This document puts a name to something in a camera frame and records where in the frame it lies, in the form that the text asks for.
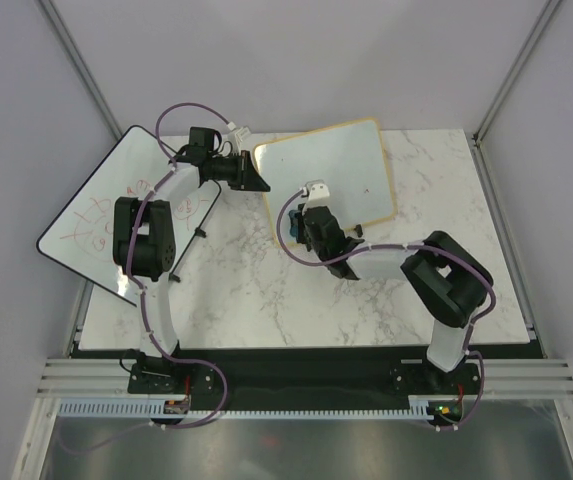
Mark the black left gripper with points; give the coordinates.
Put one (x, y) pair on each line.
(242, 171)

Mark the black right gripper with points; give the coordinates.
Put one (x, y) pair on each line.
(301, 238)

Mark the blue whiteboard eraser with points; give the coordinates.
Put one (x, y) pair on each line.
(294, 224)

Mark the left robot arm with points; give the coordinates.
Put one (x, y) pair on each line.
(144, 245)

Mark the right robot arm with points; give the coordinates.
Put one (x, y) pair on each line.
(449, 281)

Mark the yellow framed whiteboard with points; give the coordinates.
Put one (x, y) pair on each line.
(348, 157)

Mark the black framed whiteboard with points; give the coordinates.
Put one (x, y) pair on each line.
(81, 236)

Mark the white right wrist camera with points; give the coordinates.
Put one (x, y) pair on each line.
(315, 194)

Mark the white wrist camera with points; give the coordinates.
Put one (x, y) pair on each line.
(236, 136)
(315, 194)

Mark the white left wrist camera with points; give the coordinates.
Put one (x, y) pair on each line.
(236, 136)

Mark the right aluminium corner post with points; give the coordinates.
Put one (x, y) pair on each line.
(535, 35)

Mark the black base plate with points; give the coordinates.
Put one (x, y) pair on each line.
(222, 398)

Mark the white slotted cable duct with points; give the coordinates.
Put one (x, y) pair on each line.
(160, 408)

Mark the aluminium rail frame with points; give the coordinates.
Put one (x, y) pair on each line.
(494, 379)

